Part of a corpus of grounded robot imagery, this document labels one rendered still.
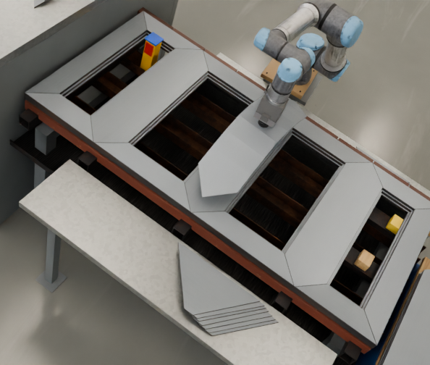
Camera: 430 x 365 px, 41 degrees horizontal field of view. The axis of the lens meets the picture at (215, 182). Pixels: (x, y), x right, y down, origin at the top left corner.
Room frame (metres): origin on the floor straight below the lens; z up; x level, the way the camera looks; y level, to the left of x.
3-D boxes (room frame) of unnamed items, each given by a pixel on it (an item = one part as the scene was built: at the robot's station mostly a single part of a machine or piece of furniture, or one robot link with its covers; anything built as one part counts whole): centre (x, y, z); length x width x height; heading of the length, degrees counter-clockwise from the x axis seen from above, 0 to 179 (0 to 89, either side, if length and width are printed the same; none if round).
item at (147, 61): (1.88, 0.49, 0.78); 0.05 x 0.05 x 0.19; 77
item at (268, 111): (1.54, -0.07, 1.11); 0.10 x 0.09 x 0.16; 172
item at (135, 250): (0.95, -0.02, 0.74); 1.20 x 0.26 x 0.03; 77
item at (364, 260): (1.33, -0.64, 0.79); 0.06 x 0.05 x 0.04; 167
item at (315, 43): (2.28, -0.15, 0.87); 0.13 x 0.12 x 0.14; 75
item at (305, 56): (1.65, -0.08, 1.27); 0.11 x 0.11 x 0.08; 75
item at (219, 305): (0.92, -0.16, 0.77); 0.45 x 0.20 x 0.04; 77
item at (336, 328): (1.20, 0.02, 0.79); 1.56 x 0.09 x 0.06; 77
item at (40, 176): (1.36, 0.71, 0.34); 0.06 x 0.06 x 0.68; 77
